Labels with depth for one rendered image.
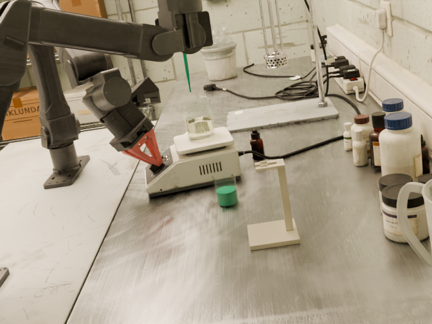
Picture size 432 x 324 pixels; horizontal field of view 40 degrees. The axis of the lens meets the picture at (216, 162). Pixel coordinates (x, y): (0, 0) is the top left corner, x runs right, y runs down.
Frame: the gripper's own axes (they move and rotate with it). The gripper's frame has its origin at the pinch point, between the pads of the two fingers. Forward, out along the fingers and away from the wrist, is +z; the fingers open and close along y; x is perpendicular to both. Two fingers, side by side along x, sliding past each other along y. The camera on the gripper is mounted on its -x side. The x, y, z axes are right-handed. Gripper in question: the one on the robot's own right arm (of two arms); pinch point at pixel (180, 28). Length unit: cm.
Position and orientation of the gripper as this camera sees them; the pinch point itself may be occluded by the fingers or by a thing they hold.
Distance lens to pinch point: 123.1
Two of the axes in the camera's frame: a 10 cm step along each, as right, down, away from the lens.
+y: -9.8, 1.7, -0.8
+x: 1.4, 9.4, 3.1
